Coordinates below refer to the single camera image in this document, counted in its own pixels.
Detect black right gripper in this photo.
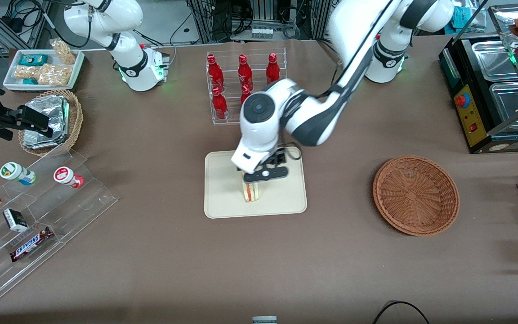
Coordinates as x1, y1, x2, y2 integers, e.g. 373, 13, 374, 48
0, 107, 55, 138

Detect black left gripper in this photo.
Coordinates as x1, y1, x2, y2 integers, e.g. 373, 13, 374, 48
242, 150, 290, 186

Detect triangle sandwich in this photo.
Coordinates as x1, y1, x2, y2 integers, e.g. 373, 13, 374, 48
242, 179, 264, 203

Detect beige rectangular tray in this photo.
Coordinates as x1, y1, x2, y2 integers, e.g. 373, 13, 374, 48
204, 147, 308, 219

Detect tan wicker basket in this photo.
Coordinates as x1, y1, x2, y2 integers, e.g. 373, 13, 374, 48
18, 89, 84, 157

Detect white rectangular snack tray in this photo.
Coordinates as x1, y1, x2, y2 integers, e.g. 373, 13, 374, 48
3, 49, 85, 92

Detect round brown wicker basket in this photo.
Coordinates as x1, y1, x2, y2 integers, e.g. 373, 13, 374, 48
373, 155, 460, 237

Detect silver foil wrapped pack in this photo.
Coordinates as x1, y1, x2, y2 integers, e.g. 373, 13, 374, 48
24, 95, 70, 135
22, 130, 65, 150

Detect clear bag of snacks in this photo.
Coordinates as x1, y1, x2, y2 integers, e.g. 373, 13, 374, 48
13, 65, 40, 81
49, 38, 76, 65
37, 63, 72, 87

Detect green cap yogurt bottle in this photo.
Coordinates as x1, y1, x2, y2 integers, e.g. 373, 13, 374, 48
0, 162, 37, 186

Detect red cap yogurt bottle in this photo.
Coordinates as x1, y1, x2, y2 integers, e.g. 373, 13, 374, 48
54, 166, 85, 189

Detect teal snack box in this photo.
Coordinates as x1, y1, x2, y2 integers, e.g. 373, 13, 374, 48
18, 54, 49, 67

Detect clear acrylic bottle rack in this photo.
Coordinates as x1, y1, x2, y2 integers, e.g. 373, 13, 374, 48
206, 47, 288, 126

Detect clear acrylic stepped shelf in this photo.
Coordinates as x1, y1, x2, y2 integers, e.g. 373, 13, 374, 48
0, 148, 118, 306

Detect small black white box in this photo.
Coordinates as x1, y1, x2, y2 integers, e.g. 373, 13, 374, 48
3, 208, 29, 233

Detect Snickers chocolate bar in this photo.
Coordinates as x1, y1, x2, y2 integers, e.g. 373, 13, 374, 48
9, 226, 54, 263

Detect black food warmer machine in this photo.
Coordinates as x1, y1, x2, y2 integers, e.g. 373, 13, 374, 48
438, 4, 518, 155

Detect teal cloth package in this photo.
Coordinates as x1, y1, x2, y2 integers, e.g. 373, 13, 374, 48
450, 5, 485, 28

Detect aluminium frame rack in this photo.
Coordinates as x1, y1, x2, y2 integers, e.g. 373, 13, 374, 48
186, 0, 332, 44

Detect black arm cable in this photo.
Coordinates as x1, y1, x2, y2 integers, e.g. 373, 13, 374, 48
279, 0, 398, 161

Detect black floor cable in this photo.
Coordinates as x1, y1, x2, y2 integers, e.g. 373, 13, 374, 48
372, 300, 430, 324

